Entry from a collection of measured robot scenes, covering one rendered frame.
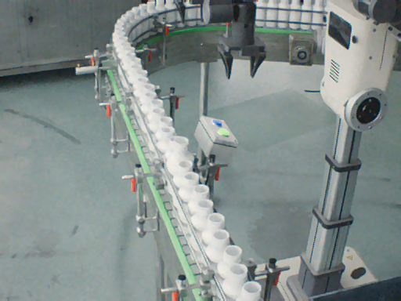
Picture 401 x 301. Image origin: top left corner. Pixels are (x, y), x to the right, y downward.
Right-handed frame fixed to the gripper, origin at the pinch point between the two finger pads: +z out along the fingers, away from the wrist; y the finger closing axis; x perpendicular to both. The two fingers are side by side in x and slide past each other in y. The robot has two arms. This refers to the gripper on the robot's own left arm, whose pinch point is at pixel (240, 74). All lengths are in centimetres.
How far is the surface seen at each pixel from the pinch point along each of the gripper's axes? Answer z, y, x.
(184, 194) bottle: 24.7, -16.8, -12.8
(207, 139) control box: 27.4, -2.4, 16.1
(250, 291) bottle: 23, -13, -51
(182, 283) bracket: 27, -24, -41
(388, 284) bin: 43, 32, -40
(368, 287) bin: 43, 26, -40
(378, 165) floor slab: 136, 157, 141
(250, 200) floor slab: 137, 60, 127
